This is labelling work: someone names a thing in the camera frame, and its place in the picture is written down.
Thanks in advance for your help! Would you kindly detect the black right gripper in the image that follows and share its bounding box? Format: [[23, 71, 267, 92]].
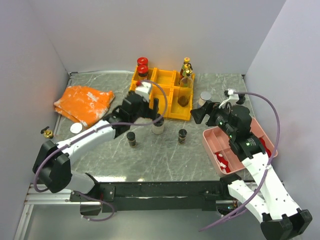
[[190, 100, 236, 138]]

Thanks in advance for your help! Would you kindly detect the white powder bottle black cap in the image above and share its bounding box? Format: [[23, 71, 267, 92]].
[[151, 117, 165, 135]]

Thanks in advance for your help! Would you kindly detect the glass oil bottle gold spout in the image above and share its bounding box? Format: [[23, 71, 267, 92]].
[[177, 68, 193, 107]]

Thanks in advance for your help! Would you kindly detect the small black cap shaker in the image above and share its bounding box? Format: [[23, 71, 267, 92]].
[[178, 128, 188, 145], [126, 131, 137, 148]]

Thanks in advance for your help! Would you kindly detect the chili sauce bottle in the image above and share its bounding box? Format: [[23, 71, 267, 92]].
[[183, 57, 192, 69], [178, 64, 187, 85]]

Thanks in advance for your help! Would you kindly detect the red lid sauce jar front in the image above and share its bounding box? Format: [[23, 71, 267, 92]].
[[137, 65, 149, 81]]

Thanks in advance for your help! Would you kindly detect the red lid sauce jar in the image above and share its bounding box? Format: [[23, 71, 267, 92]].
[[137, 65, 149, 81], [136, 57, 149, 67]]

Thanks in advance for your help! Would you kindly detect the red lid sauce jar back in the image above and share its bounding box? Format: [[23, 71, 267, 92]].
[[136, 57, 149, 67]]

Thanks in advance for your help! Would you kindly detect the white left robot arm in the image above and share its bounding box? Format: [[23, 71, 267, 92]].
[[32, 91, 159, 201]]

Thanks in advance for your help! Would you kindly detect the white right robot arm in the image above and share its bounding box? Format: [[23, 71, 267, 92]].
[[190, 101, 313, 240]]

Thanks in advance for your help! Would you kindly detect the white peppercorn jar silver lid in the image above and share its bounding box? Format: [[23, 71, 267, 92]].
[[197, 91, 212, 108]]

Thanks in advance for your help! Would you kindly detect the yellow bin front right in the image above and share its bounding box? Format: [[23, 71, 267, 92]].
[[168, 86, 193, 121]]

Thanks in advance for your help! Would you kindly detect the pink divided organizer tray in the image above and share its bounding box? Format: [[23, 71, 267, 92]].
[[202, 118, 275, 177]]

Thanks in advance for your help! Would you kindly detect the yellow bin back left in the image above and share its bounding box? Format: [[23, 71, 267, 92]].
[[132, 65, 155, 82]]

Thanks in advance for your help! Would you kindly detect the red santa toy front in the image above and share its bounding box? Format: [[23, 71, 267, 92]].
[[215, 153, 231, 173]]

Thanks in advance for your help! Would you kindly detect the red santa toy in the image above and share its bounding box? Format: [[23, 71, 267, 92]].
[[215, 153, 231, 173], [259, 137, 272, 158]]

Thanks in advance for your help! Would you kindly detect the orange white cloth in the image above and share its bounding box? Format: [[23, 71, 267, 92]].
[[53, 85, 115, 129]]

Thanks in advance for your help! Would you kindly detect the red santa toy back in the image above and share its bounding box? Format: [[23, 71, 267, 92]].
[[259, 137, 272, 158]]

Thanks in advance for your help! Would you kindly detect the silver cap spice bottle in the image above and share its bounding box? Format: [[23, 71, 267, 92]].
[[69, 122, 84, 135]]

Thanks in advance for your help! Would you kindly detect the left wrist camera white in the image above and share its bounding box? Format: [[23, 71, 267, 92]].
[[134, 81, 153, 103]]

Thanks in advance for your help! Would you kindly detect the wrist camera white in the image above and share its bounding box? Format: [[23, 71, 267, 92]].
[[134, 81, 153, 103], [218, 89, 239, 109]]

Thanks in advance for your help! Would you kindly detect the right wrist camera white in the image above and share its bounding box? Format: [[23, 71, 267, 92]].
[[218, 89, 239, 109]]

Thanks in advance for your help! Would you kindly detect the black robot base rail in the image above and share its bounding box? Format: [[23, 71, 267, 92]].
[[69, 180, 236, 216]]

